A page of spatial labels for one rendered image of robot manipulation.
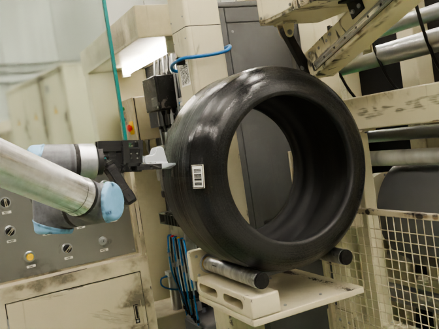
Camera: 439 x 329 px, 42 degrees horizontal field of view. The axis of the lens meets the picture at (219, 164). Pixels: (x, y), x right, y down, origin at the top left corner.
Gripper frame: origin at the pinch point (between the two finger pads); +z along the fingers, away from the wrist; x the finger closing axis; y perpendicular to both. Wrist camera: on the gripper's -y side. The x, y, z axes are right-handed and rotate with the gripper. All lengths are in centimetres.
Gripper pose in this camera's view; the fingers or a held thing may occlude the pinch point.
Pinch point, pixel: (170, 166)
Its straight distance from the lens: 155.1
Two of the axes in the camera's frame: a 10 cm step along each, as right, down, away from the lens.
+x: -4.3, 0.2, 9.0
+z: 9.0, -0.3, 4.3
